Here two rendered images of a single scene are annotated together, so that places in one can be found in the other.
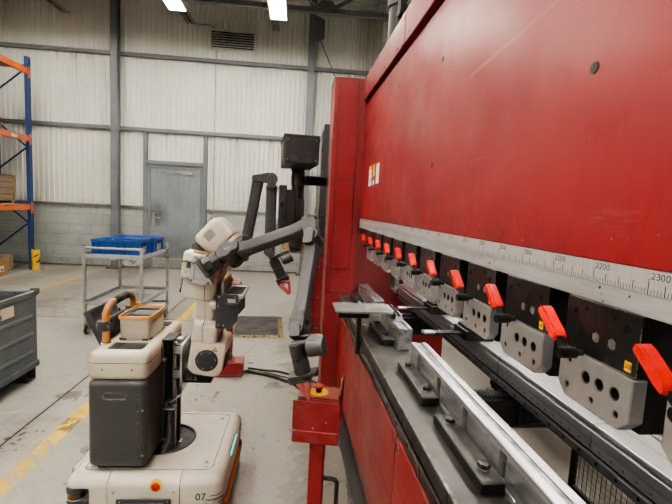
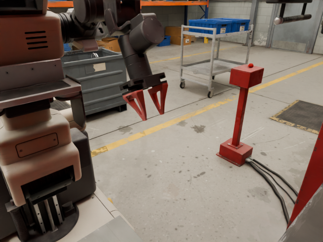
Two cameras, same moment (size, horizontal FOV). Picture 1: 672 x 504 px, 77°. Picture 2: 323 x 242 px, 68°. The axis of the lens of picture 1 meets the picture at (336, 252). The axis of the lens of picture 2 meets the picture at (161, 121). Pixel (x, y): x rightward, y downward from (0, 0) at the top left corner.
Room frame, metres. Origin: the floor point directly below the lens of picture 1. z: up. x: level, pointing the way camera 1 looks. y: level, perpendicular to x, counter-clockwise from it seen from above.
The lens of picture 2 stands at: (1.96, -0.21, 1.25)
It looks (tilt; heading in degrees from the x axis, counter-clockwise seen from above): 27 degrees down; 55
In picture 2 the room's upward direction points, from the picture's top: straight up
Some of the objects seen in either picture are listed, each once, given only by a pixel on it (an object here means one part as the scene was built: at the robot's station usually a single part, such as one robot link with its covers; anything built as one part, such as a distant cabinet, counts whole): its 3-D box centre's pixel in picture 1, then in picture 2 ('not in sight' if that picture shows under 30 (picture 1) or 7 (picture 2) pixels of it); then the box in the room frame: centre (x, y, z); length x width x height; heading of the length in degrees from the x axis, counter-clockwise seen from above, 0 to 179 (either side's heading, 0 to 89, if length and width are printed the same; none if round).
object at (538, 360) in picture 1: (541, 322); not in sight; (0.82, -0.41, 1.26); 0.15 x 0.09 x 0.17; 7
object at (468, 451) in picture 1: (464, 449); not in sight; (0.98, -0.34, 0.89); 0.30 x 0.05 x 0.03; 7
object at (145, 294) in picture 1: (129, 284); (214, 57); (4.77, 2.35, 0.47); 0.90 x 0.66 x 0.95; 5
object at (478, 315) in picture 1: (493, 299); not in sight; (1.02, -0.39, 1.26); 0.15 x 0.09 x 0.17; 7
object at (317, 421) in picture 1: (319, 405); not in sight; (1.46, 0.03, 0.75); 0.20 x 0.16 x 0.18; 175
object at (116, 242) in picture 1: (121, 246); (209, 27); (4.59, 2.35, 0.92); 0.50 x 0.36 x 0.18; 95
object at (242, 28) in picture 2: (138, 243); (228, 25); (5.01, 2.36, 0.92); 0.50 x 0.36 x 0.18; 95
